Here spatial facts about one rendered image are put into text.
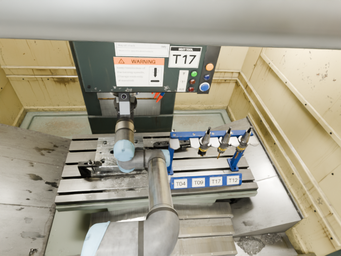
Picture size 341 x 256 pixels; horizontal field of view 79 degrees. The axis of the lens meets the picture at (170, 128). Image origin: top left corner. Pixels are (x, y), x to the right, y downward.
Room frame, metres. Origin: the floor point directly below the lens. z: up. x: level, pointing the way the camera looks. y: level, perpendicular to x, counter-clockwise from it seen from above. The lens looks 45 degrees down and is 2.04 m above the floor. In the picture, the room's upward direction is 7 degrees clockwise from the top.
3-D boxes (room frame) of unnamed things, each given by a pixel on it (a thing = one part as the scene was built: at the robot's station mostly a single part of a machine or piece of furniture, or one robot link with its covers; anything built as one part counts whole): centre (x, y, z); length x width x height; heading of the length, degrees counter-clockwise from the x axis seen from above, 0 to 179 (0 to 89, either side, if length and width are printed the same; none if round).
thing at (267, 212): (0.91, -0.41, 0.75); 0.89 x 0.70 x 0.26; 12
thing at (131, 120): (0.66, 0.20, 1.41); 0.12 x 0.08 x 0.09; 12
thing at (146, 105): (1.22, 0.32, 1.16); 0.48 x 0.05 x 0.51; 102
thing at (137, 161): (0.51, 0.15, 1.31); 0.11 x 0.08 x 0.11; 100
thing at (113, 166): (0.79, 0.29, 0.97); 0.29 x 0.23 x 0.05; 102
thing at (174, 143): (0.71, -0.03, 1.21); 0.07 x 0.05 x 0.01; 12
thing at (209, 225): (0.43, -0.05, 0.70); 0.90 x 0.30 x 0.16; 102
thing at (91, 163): (0.65, 0.44, 0.97); 0.13 x 0.03 x 0.15; 102
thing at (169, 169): (0.76, -0.02, 1.05); 0.10 x 0.05 x 0.30; 12
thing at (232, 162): (0.85, -0.45, 1.05); 0.10 x 0.05 x 0.30; 12
